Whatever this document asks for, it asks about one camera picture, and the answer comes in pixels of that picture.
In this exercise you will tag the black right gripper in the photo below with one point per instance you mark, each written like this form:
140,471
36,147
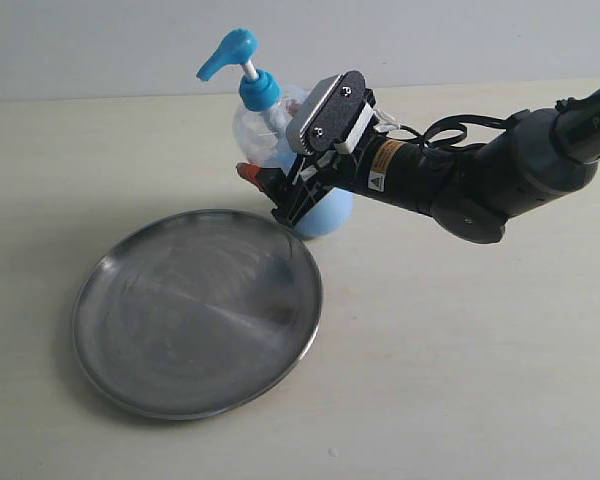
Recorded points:
390,171

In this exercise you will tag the blue pump soap bottle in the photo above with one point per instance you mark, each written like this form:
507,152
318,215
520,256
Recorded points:
260,121

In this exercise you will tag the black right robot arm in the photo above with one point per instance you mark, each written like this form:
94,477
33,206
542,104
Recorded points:
470,173

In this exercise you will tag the round stainless steel plate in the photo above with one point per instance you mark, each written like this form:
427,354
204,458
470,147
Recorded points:
196,314

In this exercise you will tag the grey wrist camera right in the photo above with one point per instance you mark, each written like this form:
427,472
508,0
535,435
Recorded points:
333,117

